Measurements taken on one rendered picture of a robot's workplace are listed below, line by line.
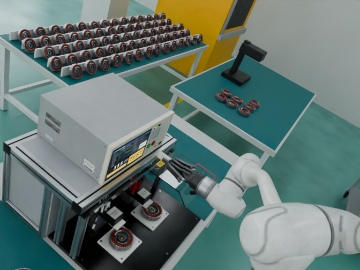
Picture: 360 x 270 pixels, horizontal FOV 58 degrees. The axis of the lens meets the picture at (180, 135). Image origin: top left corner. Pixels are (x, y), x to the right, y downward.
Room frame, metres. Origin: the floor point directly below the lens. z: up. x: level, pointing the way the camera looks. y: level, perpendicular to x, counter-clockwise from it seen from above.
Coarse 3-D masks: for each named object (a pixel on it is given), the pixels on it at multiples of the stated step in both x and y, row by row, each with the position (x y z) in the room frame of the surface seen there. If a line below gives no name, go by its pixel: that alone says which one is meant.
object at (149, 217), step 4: (152, 204) 1.20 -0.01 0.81; (156, 204) 1.20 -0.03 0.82; (144, 208) 1.14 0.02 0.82; (148, 208) 1.17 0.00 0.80; (152, 208) 1.17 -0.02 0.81; (156, 208) 1.19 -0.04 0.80; (160, 208) 1.19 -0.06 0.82; (144, 212) 1.12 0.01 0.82; (148, 212) 1.13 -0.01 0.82; (152, 212) 1.15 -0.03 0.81; (156, 212) 1.17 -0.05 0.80; (160, 212) 1.16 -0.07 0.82; (144, 216) 1.12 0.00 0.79; (148, 216) 1.12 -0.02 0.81; (152, 216) 1.12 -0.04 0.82; (156, 216) 1.13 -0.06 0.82; (160, 216) 1.15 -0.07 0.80; (148, 220) 1.11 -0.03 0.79; (152, 220) 1.11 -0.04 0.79; (156, 220) 1.13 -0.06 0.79
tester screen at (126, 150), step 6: (138, 138) 1.06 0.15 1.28; (144, 138) 1.11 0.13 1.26; (132, 144) 1.03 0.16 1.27; (138, 144) 1.08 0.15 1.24; (120, 150) 0.96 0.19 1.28; (126, 150) 1.00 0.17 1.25; (138, 150) 1.10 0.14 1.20; (114, 156) 0.93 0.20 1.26; (120, 156) 0.97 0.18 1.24; (126, 156) 1.02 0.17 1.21; (114, 162) 0.94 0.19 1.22; (120, 162) 0.98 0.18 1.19; (126, 162) 1.03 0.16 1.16; (108, 174) 0.92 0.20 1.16
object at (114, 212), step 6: (108, 210) 0.96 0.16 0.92; (114, 210) 0.97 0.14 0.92; (120, 210) 0.99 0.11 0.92; (96, 216) 0.96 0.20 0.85; (102, 216) 0.94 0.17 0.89; (108, 216) 0.93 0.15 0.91; (114, 216) 0.94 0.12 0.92; (120, 216) 0.95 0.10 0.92; (108, 222) 0.93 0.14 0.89; (114, 222) 0.92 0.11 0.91; (120, 222) 0.96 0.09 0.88; (114, 228) 0.92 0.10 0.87
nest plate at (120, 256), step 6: (108, 234) 0.94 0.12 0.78; (102, 240) 0.90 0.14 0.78; (108, 240) 0.92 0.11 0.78; (126, 240) 0.95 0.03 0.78; (138, 240) 0.98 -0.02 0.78; (102, 246) 0.88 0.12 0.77; (108, 246) 0.89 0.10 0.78; (132, 246) 0.93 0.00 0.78; (114, 252) 0.87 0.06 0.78; (120, 252) 0.88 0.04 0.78; (126, 252) 0.89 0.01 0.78; (120, 258) 0.85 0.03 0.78
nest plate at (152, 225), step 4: (136, 208) 1.15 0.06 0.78; (140, 208) 1.17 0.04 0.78; (132, 212) 1.12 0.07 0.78; (136, 212) 1.13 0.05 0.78; (140, 212) 1.14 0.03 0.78; (164, 212) 1.21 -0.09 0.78; (136, 216) 1.11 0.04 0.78; (140, 216) 1.12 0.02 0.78; (164, 216) 1.18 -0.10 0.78; (140, 220) 1.10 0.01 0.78; (144, 220) 1.10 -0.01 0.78; (160, 220) 1.14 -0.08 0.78; (144, 224) 1.09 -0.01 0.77; (148, 224) 1.09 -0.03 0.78; (152, 224) 1.10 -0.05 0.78; (156, 224) 1.11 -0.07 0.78; (152, 228) 1.08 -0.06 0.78
